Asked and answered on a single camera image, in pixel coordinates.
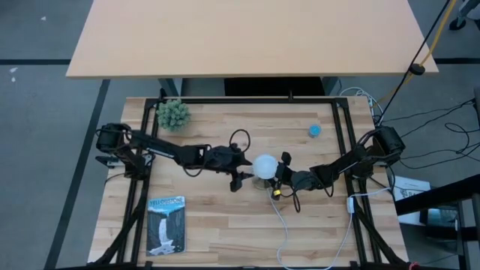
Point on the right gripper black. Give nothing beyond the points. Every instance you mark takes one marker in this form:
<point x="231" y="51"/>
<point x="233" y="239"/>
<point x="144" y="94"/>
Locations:
<point x="296" y="180"/>

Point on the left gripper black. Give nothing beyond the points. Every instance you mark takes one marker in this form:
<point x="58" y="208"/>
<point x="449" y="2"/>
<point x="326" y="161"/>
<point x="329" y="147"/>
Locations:
<point x="225" y="159"/>

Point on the white lightbulb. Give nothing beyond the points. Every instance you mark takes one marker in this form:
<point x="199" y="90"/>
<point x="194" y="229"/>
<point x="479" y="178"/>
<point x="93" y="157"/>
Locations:
<point x="265" y="166"/>

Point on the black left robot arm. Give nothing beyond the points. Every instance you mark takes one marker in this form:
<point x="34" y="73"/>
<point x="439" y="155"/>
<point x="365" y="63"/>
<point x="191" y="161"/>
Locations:
<point x="165" y="148"/>

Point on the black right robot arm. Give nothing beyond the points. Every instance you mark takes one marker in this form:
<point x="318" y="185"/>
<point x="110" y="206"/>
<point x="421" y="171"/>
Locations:
<point x="352" y="163"/>

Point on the yellow tag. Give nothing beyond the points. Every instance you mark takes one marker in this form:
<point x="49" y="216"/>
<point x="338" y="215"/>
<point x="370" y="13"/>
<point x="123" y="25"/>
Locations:
<point x="277" y="193"/>

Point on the blue candle jar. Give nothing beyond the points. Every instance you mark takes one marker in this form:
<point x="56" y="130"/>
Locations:
<point x="315" y="131"/>

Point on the green potted plant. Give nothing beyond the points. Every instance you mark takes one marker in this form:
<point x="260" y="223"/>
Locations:
<point x="173" y="115"/>

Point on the Yellowstone waterfall book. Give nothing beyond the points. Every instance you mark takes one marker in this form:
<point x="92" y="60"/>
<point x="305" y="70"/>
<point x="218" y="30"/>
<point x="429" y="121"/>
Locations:
<point x="166" y="225"/>

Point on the grey desk leg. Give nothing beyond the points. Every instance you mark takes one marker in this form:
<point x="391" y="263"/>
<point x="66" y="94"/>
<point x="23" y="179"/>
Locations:
<point x="330" y="86"/>
<point x="169" y="88"/>

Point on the light wooden desk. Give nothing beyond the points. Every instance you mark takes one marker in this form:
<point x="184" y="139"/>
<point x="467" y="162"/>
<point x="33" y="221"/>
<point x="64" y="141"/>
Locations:
<point x="243" y="37"/>

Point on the white printed cardboard box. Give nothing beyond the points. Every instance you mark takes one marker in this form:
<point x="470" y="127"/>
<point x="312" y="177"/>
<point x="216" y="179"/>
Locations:
<point x="410" y="187"/>

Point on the red knob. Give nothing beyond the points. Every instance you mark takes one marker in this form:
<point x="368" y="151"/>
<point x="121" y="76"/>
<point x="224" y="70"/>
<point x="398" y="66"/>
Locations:
<point x="413" y="266"/>

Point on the black cart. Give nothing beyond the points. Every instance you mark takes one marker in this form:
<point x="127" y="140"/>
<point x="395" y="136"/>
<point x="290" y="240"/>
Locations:
<point x="442" y="193"/>

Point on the office chair base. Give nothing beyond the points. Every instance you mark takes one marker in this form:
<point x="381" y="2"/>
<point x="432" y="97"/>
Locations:
<point x="455" y="25"/>

